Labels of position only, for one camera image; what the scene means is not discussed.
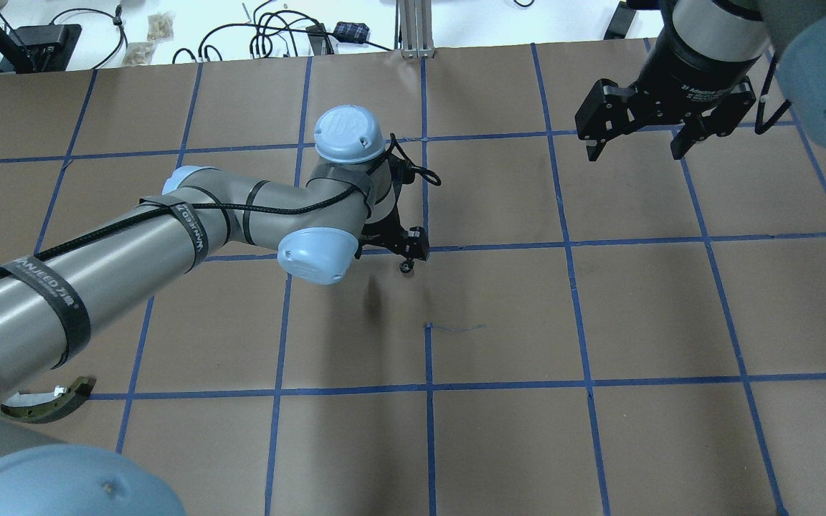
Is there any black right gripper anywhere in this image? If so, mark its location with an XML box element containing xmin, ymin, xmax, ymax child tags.
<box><xmin>574</xmin><ymin>47</ymin><xmax>756</xmax><ymax>161</ymax></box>

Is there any aluminium frame post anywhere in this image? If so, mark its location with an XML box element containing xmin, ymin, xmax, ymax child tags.
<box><xmin>394</xmin><ymin>1</ymin><xmax>435</xmax><ymax>59</ymax></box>

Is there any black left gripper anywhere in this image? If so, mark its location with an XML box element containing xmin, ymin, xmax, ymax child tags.
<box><xmin>359</xmin><ymin>159</ymin><xmax>429</xmax><ymax>262</ymax></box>

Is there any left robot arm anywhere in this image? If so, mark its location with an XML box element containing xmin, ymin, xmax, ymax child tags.
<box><xmin>0</xmin><ymin>105</ymin><xmax>442</xmax><ymax>515</ymax></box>

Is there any olive curved brake shoe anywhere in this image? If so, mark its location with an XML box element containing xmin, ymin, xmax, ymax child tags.
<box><xmin>0</xmin><ymin>376</ymin><xmax>96</xmax><ymax>424</ymax></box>

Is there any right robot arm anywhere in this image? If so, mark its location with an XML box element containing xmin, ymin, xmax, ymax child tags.
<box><xmin>574</xmin><ymin>1</ymin><xmax>826</xmax><ymax>161</ymax></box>

